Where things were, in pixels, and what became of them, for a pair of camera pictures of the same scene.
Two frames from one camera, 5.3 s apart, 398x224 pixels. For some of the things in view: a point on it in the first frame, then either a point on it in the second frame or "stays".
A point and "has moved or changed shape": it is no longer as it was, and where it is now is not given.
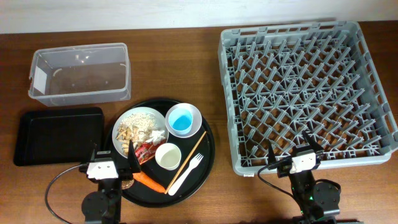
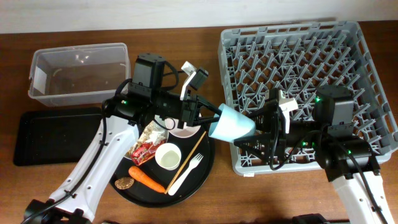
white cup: [168, 155] stays
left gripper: [133, 167] to [190, 112]
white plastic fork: [192, 164] stays
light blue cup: [180, 121] has moved or changed shape
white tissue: [157, 135] stays
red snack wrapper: [145, 151] stays
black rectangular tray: [58, 137] stays
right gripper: [317, 148] to [277, 139]
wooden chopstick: [184, 164] stays
